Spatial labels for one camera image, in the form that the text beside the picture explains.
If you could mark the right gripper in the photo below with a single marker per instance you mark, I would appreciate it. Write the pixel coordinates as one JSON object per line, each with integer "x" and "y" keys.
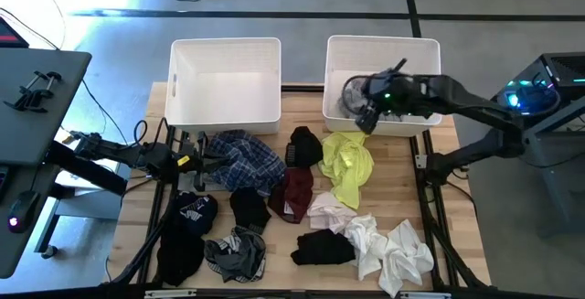
{"x": 393, "y": 93}

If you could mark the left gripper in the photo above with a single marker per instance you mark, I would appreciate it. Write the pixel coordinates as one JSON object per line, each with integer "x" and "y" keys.
{"x": 196, "y": 166}

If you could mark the grey mesh garment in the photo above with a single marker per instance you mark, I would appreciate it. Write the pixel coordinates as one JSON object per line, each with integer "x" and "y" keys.
{"x": 351, "y": 98}

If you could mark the blue plaid garment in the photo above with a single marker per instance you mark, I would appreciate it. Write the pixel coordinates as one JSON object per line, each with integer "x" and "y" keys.
{"x": 251, "y": 162}

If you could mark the yellow-green shirt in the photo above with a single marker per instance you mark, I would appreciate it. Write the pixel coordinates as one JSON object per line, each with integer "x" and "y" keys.
{"x": 347, "y": 166}

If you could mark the maroon garment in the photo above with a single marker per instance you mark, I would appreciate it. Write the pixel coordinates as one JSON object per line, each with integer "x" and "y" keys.
{"x": 294, "y": 194}

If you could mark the black garment with grey print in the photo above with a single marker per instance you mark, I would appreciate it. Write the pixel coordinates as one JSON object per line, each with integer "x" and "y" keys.
{"x": 304, "y": 148}

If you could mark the grey garment with lettered waistband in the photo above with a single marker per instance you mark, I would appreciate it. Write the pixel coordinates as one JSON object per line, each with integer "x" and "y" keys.
{"x": 240, "y": 255}

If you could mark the pale pink garment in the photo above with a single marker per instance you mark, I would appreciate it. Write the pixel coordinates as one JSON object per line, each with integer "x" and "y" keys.
{"x": 326, "y": 212}

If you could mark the white shirt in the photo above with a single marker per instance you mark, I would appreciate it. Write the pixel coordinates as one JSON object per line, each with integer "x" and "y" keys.
{"x": 365, "y": 244}
{"x": 404, "y": 258}

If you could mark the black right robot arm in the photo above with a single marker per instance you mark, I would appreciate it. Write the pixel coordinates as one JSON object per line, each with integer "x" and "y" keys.
{"x": 480, "y": 107}

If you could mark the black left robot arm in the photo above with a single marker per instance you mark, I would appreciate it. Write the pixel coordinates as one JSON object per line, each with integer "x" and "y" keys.
{"x": 119, "y": 152}

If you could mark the white plastic laundry basket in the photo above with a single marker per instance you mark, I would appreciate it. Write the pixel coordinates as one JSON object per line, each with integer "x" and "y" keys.
{"x": 224, "y": 93}
{"x": 365, "y": 56}

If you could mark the white paper sheet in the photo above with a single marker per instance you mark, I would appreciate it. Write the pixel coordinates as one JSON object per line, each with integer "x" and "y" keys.
{"x": 87, "y": 181}

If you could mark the black desktop computer with lights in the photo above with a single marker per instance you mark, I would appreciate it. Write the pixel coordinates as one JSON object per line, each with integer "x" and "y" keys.
{"x": 539, "y": 88}

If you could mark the dark grey desk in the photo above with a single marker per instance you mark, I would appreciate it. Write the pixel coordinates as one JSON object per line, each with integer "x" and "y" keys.
{"x": 36, "y": 120}

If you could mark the black clamp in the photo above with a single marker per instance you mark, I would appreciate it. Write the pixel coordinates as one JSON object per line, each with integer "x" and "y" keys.
{"x": 27, "y": 102}
{"x": 43, "y": 84}

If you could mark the grey metal cart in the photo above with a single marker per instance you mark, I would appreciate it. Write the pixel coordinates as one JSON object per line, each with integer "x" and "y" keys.
{"x": 557, "y": 175}

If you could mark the black computer mouse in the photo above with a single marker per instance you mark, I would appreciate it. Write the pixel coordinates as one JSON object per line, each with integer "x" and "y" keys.
{"x": 23, "y": 212}

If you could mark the monitor corner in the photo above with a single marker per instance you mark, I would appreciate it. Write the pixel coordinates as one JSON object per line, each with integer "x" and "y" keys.
{"x": 10, "y": 34}

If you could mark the grey metal bracket plate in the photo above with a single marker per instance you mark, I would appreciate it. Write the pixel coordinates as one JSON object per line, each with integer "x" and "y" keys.
{"x": 421, "y": 161}

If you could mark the black aluminium frame rail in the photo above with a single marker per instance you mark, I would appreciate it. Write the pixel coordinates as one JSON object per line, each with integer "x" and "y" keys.
{"x": 147, "y": 248}
{"x": 429, "y": 207}
{"x": 301, "y": 88}
{"x": 297, "y": 294}

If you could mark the silver metal bracket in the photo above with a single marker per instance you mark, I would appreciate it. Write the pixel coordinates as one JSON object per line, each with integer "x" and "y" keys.
{"x": 425, "y": 295}
{"x": 169, "y": 293}

